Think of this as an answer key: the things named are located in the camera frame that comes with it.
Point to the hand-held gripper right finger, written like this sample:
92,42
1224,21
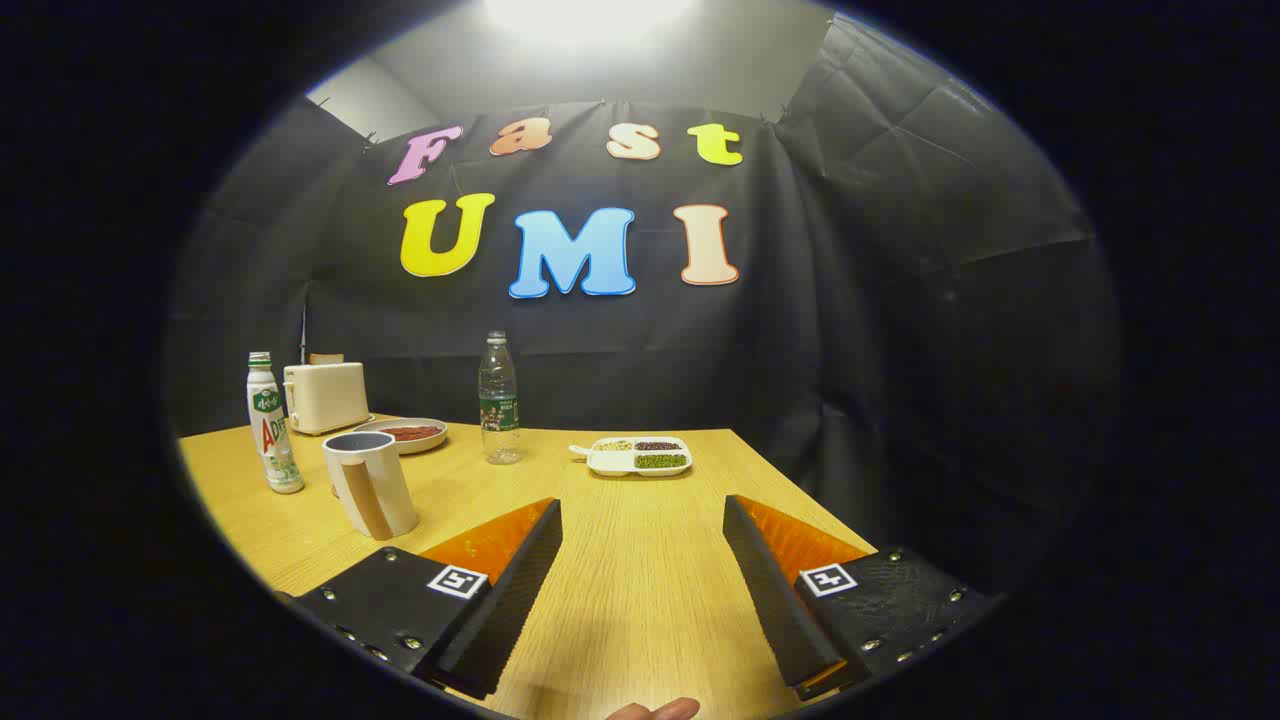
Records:
775,600

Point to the ceiling light panel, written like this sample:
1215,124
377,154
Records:
590,15

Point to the toast slice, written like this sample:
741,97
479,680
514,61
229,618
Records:
326,358

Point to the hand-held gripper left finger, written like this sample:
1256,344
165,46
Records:
510,610

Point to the clear plastic water bottle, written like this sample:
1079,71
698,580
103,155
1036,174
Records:
499,420

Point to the cream toaster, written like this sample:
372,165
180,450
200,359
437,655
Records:
330,395

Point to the red meat slices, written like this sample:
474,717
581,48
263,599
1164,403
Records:
410,433

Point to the white divided dish with beans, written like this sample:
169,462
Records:
640,460

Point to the round grey plate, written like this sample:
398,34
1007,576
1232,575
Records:
432,443

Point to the white juice bottle green label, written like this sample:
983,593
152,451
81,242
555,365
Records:
272,440

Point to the wooden table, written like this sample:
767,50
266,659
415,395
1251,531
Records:
640,560

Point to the black backdrop cloth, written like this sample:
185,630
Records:
800,350

